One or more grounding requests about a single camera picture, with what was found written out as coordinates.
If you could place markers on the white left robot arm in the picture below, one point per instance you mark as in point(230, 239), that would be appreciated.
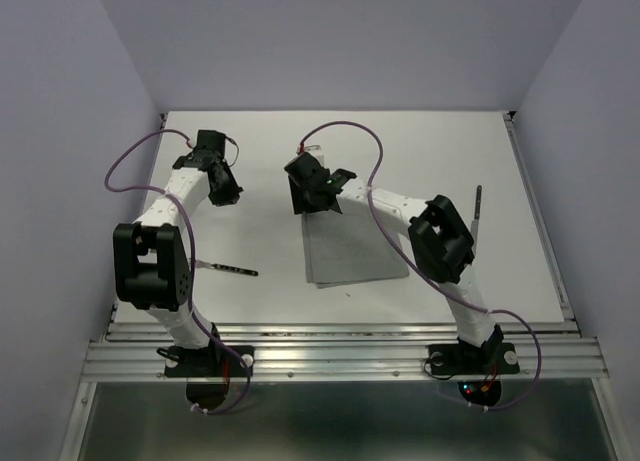
point(154, 256)

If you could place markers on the grey cloth napkin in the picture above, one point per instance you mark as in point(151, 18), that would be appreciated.
point(341, 249)

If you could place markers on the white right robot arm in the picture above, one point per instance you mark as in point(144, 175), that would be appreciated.
point(442, 245)

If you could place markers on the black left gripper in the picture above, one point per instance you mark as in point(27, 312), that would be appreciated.
point(231, 194)

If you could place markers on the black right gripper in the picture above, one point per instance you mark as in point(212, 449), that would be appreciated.
point(299, 202)

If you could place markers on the black handled fork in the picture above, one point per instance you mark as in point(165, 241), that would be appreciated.
point(226, 268)

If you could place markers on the black handled knife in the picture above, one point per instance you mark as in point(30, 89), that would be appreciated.
point(474, 227)

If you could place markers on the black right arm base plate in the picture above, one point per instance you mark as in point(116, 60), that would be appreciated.
point(459, 359)

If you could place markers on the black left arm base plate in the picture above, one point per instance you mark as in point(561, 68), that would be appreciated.
point(201, 363)

